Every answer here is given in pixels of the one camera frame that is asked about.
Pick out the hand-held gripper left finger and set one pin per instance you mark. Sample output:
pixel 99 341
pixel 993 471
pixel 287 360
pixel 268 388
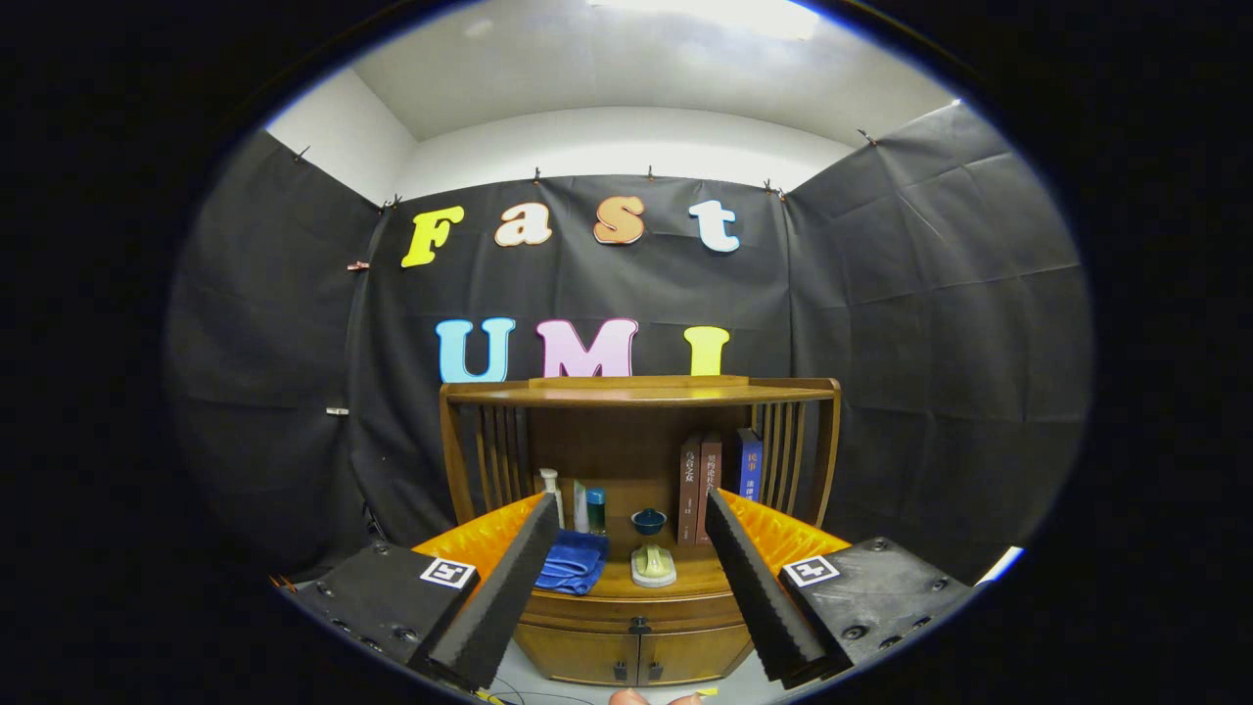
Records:
pixel 509 597

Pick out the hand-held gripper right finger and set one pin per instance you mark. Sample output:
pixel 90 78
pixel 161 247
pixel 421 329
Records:
pixel 759 607

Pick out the pale green brush white base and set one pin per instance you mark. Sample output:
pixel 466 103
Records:
pixel 654 566

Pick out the wooden countertop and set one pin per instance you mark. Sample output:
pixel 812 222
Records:
pixel 700 573

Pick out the wooden cabinet door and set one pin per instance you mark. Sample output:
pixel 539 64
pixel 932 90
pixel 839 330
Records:
pixel 578 654
pixel 695 654

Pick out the wooden cabinet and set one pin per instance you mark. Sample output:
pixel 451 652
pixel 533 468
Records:
pixel 607 441

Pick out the blue folded towel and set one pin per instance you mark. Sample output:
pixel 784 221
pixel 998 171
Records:
pixel 578 560

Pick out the white pump bottle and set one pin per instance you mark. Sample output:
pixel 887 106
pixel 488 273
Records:
pixel 550 482

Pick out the brown book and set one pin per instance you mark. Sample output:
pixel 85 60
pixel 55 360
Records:
pixel 689 490
pixel 709 470

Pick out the dark blue lidded teacup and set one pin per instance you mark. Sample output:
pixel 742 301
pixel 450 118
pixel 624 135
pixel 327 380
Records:
pixel 649 523

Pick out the blue book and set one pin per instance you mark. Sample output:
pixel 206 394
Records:
pixel 750 465

